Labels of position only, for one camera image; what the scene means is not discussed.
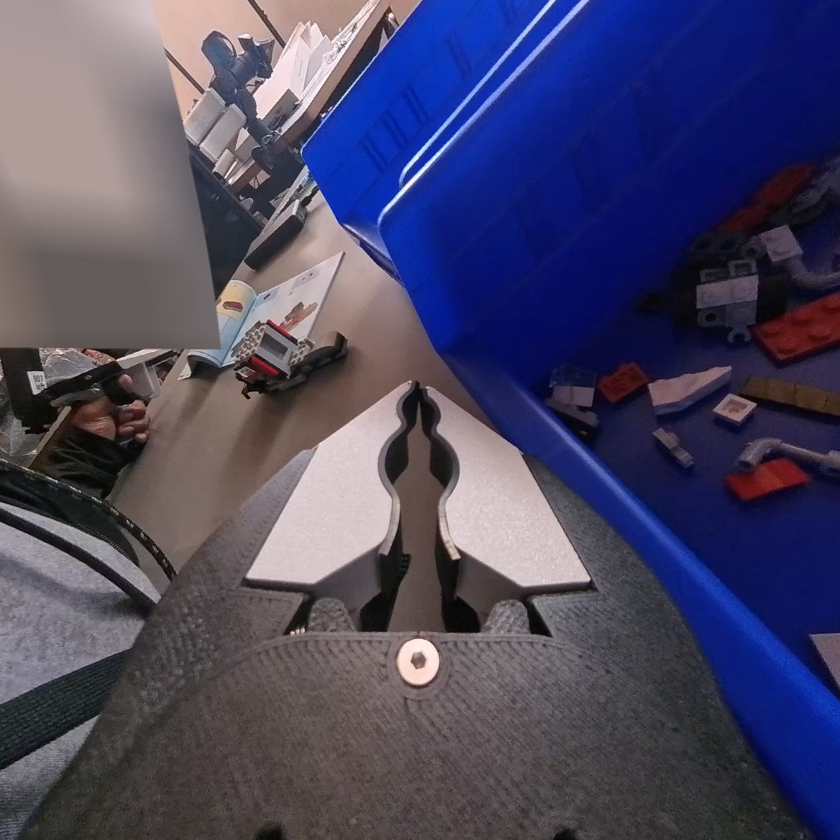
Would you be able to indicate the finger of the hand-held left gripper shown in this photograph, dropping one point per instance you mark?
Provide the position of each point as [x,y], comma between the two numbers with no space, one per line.
[148,359]

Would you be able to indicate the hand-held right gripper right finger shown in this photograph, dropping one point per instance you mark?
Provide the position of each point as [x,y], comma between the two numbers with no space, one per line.
[512,518]

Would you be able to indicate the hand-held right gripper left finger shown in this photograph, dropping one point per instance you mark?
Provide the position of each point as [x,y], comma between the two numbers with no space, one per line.
[321,512]

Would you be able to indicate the black red toy brick vehicle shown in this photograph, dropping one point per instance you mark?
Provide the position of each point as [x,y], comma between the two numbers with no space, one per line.
[275,358]

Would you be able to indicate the person's left forearm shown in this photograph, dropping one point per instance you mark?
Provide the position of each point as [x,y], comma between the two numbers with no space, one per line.
[79,463]

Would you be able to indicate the person's left hand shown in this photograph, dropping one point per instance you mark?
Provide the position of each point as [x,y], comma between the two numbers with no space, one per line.
[111,423]

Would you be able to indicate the clear plastic bag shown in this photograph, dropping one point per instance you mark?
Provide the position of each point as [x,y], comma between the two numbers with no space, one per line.
[79,361]

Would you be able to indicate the black cabinet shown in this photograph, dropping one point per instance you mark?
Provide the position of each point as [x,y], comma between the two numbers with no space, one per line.
[220,216]

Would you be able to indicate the instruction booklet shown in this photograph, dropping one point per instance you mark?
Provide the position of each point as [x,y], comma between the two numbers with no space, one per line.
[302,292]

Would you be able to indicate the long black box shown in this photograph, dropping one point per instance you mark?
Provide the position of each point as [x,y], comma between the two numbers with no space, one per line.
[272,236]

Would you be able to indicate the person's grey garment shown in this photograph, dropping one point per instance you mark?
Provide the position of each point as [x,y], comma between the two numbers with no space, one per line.
[59,604]

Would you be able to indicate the small white boxes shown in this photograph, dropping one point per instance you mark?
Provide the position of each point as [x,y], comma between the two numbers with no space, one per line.
[216,118]

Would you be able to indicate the large white box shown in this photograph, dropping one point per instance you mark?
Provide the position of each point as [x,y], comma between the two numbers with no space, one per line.
[295,65]

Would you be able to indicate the blue bin with few bricks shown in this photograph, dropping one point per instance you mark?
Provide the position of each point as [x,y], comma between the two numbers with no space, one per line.
[367,105]

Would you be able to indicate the red and grey toy bricks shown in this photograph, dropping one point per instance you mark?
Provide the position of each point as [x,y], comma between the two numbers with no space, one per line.
[797,334]

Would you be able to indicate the blue bin with red bricks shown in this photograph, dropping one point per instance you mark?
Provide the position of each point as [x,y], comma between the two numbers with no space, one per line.
[590,164]

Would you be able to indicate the background table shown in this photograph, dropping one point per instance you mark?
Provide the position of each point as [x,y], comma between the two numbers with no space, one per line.
[354,59]

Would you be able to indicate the black camera on tripod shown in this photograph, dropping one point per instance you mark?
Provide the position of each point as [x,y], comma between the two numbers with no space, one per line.
[236,56]

